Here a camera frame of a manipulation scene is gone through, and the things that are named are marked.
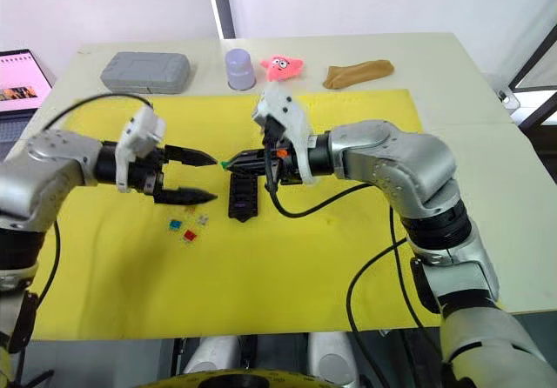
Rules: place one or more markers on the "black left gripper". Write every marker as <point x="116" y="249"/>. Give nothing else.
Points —
<point x="145" y="172"/>

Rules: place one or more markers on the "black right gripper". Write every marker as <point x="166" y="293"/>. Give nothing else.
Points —
<point x="280" y="168"/>

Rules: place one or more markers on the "small green fuse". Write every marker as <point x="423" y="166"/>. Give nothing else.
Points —
<point x="224" y="164"/>

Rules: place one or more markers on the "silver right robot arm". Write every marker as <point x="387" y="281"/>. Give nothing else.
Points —
<point x="413" y="170"/>

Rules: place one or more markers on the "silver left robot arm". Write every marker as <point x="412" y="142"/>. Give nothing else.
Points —
<point x="43" y="175"/>

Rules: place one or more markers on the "black fuse box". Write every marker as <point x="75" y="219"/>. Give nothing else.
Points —
<point x="243" y="196"/>

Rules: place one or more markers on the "small clear fuse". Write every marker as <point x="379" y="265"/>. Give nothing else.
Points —
<point x="202" y="219"/>

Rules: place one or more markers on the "small blue fuse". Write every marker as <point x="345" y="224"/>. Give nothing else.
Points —
<point x="174" y="224"/>

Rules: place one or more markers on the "small red fuse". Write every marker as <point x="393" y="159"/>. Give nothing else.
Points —
<point x="190" y="235"/>

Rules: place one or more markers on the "lavender plastic cup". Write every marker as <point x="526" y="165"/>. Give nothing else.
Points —
<point x="239" y="70"/>

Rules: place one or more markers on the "pink star plush toy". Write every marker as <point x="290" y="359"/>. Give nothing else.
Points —
<point x="283" y="68"/>

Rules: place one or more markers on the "grey plastic tool case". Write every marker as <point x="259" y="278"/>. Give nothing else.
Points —
<point x="145" y="72"/>

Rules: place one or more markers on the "yellow table mat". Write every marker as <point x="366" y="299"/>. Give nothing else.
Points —
<point x="270" y="275"/>

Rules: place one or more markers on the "tan sock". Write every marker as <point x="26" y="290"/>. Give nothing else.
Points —
<point x="357" y="75"/>

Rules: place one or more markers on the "white rounded robot leg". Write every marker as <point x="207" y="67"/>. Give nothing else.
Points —
<point x="333" y="357"/>
<point x="213" y="355"/>

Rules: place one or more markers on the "open laptop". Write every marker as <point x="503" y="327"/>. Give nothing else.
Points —
<point x="19" y="83"/>

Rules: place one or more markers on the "yellow and black robot waist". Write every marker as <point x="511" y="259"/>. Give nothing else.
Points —
<point x="230" y="379"/>

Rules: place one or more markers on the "small white device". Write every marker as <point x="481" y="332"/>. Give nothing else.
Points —
<point x="508" y="98"/>

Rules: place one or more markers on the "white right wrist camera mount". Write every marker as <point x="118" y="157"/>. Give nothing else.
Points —
<point x="285" y="109"/>

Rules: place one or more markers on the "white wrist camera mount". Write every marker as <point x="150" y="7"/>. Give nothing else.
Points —
<point x="285" y="109"/>
<point x="141" y="131"/>

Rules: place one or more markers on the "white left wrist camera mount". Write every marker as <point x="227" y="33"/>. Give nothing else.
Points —
<point x="141" y="131"/>

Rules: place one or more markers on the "dark wall post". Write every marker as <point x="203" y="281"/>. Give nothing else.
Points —
<point x="223" y="3"/>

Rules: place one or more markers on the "black metal frame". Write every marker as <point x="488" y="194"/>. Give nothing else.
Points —
<point x="537" y="79"/>

